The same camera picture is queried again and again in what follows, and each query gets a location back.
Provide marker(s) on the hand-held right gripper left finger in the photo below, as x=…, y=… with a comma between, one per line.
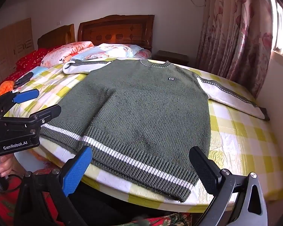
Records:
x=77, y=170

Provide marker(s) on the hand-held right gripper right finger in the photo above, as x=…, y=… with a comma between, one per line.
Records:
x=204, y=170

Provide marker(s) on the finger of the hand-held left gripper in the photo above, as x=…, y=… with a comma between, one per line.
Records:
x=47, y=113
x=26, y=96

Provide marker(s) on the green knit sweater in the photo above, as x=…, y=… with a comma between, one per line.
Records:
x=143, y=113

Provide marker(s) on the person's left hand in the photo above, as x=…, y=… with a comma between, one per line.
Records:
x=3, y=167

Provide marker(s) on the black object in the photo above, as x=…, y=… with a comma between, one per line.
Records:
x=22, y=80

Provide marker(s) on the orange cloth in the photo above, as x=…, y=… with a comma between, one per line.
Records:
x=5, y=88

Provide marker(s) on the light blue cloth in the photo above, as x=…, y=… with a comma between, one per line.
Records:
x=39, y=71

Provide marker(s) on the red patterned blanket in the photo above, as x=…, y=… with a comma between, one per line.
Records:
x=30, y=58

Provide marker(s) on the yellow checked bedsheet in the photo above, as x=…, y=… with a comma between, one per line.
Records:
x=238, y=143

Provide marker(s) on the dark cloth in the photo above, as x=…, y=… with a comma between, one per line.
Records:
x=113, y=202

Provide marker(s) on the light wooden wardrobe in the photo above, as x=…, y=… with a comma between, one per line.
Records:
x=13, y=47

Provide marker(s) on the pink floral quilt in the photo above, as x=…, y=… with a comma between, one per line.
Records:
x=66, y=53

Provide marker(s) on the small wooden headboard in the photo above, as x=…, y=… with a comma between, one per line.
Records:
x=59, y=36

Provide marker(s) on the light blue floral quilt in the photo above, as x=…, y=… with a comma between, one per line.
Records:
x=103, y=50

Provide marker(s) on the large carved wooden headboard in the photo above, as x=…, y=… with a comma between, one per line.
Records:
x=118, y=31

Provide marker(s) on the dark wooden nightstand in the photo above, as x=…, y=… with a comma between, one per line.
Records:
x=171, y=57

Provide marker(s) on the pink floral curtain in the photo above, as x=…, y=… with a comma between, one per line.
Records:
x=233, y=33

